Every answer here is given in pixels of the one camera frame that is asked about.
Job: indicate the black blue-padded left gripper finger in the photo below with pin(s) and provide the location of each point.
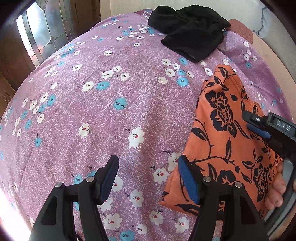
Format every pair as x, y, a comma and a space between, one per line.
261, 133

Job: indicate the orange black floral garment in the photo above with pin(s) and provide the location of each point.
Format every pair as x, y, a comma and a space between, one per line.
220, 144

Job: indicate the person's right hand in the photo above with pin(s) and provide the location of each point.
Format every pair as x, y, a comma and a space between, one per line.
274, 197

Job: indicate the grey pillow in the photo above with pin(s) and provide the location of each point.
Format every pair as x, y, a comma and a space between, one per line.
275, 35

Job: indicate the black crumpled garment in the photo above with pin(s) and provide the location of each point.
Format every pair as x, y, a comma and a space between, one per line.
194, 32

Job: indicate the purple floral bed sheet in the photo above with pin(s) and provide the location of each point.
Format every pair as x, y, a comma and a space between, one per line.
117, 90

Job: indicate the stained glass wooden door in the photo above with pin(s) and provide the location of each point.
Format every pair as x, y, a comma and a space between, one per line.
35, 33

